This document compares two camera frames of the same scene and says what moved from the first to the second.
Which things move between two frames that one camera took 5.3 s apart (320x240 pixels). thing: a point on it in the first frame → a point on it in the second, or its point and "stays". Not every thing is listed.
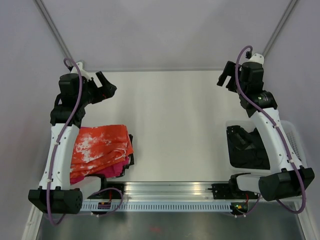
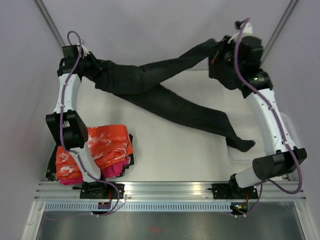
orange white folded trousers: (96, 145) stays
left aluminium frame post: (47, 19) stays
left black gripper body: (91, 93) → (91, 66)
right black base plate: (231, 191) stays
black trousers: (246, 148) → (137, 84)
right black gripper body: (239, 72) → (226, 55)
